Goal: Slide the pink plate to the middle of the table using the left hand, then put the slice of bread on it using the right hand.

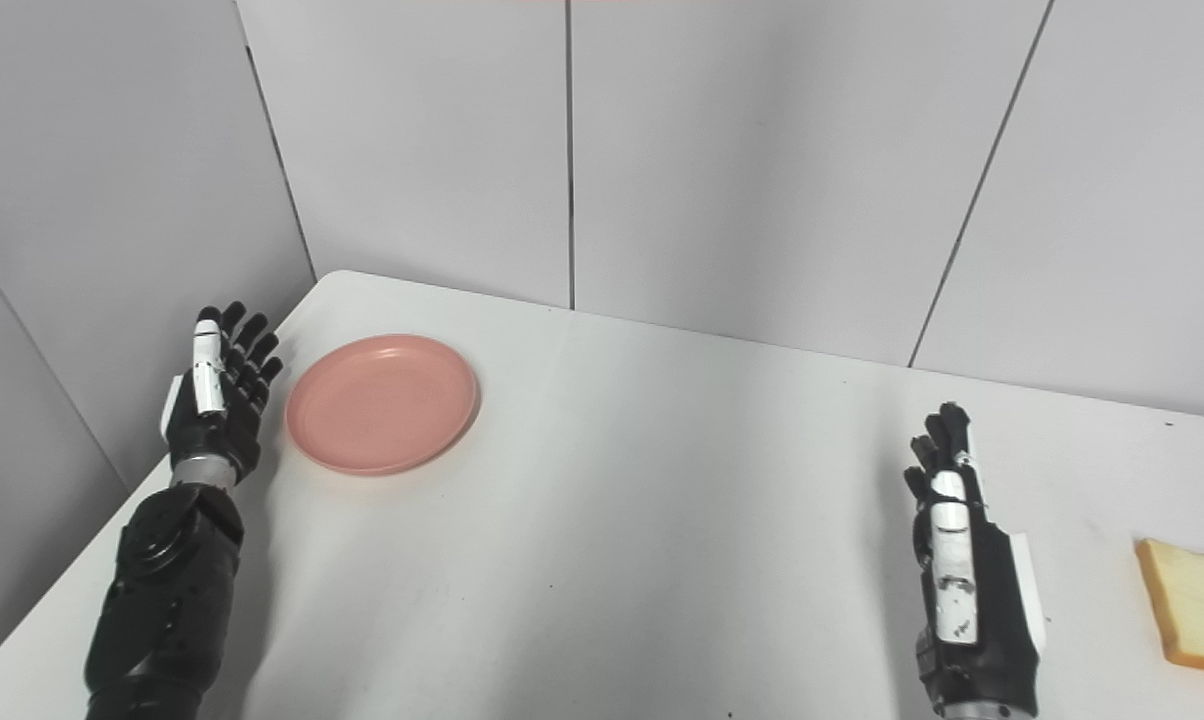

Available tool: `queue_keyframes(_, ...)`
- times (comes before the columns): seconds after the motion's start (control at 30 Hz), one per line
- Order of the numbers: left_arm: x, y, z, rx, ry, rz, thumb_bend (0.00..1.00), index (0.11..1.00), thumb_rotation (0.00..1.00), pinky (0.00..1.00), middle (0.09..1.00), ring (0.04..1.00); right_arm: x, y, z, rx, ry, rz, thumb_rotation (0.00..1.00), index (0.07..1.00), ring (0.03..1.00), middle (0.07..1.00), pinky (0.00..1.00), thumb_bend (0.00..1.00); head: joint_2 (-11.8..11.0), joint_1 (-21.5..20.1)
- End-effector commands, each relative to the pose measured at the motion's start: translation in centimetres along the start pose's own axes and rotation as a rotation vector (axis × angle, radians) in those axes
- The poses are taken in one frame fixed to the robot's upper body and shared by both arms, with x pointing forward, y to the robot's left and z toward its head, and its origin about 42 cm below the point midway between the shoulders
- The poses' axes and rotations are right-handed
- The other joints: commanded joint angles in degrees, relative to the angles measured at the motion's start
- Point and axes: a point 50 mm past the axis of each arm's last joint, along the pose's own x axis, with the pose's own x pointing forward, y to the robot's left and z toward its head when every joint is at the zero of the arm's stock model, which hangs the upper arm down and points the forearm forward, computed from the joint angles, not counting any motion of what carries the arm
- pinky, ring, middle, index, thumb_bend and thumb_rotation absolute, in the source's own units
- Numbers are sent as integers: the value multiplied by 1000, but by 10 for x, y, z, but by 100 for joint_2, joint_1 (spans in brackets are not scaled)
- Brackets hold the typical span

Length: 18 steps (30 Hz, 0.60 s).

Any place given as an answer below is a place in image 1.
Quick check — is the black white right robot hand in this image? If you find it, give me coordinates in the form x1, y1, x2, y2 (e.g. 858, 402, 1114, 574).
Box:
902, 402, 1048, 720

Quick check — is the pink round plate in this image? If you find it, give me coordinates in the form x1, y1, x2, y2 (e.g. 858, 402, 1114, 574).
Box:
284, 334, 480, 477

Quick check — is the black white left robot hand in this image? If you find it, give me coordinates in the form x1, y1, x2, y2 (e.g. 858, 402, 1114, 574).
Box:
160, 302, 285, 489

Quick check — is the slice of white bread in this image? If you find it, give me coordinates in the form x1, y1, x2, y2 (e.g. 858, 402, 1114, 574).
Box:
1135, 538, 1204, 681

